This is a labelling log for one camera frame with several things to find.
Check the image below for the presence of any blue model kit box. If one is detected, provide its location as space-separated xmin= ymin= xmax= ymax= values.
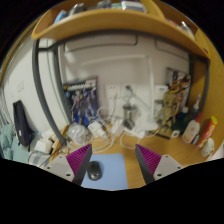
xmin=62 ymin=76 xmax=101 ymax=128

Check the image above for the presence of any teal cloth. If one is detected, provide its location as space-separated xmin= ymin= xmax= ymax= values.
xmin=0 ymin=123 xmax=31 ymax=164

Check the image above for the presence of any clear plastic bag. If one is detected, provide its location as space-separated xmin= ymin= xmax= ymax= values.
xmin=66 ymin=123 xmax=93 ymax=145

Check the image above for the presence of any colourful model kit box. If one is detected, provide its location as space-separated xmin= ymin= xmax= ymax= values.
xmin=165 ymin=67 xmax=192 ymax=111

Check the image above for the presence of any white desk lamp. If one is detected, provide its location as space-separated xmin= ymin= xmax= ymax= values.
xmin=79 ymin=54 xmax=161 ymax=132

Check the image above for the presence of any white cardboard box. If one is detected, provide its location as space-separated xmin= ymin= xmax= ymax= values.
xmin=34 ymin=129 xmax=56 ymax=154

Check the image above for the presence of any black bag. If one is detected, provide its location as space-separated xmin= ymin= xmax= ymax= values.
xmin=12 ymin=99 xmax=34 ymax=148

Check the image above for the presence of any dark spray bottle white top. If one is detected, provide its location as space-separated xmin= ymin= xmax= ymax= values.
xmin=188 ymin=93 xmax=203 ymax=124

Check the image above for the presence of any metal cup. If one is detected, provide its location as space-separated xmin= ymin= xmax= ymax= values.
xmin=122 ymin=103 xmax=138 ymax=129

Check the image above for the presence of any white cable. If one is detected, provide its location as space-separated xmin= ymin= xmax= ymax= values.
xmin=119 ymin=131 xmax=158 ymax=150

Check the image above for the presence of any light blue mouse pad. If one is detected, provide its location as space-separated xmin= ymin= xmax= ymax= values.
xmin=80 ymin=153 xmax=129 ymax=191

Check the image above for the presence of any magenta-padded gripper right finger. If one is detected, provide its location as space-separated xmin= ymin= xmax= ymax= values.
xmin=134 ymin=143 xmax=184 ymax=185

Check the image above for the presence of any wooden shelf unit with items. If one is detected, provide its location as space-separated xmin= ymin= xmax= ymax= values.
xmin=31 ymin=0 xmax=209 ymax=59

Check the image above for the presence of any white glue bottle red cap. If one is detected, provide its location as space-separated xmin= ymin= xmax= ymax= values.
xmin=181 ymin=112 xmax=203 ymax=144

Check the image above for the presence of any tan robot figure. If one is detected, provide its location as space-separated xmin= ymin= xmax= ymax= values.
xmin=156 ymin=89 xmax=184 ymax=138

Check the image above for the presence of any white mug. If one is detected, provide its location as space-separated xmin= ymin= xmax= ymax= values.
xmin=201 ymin=137 xmax=216 ymax=158

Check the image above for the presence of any white power strip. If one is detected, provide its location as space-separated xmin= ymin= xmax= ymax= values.
xmin=122 ymin=126 xmax=148 ymax=139

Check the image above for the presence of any black computer mouse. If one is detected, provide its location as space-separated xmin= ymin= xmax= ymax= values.
xmin=87 ymin=160 xmax=103 ymax=182

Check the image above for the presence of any red chip can yellow lid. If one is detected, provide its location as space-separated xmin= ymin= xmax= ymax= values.
xmin=196 ymin=115 xmax=219 ymax=149

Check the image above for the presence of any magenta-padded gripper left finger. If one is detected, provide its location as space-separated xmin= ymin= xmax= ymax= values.
xmin=43 ymin=143 xmax=94 ymax=187

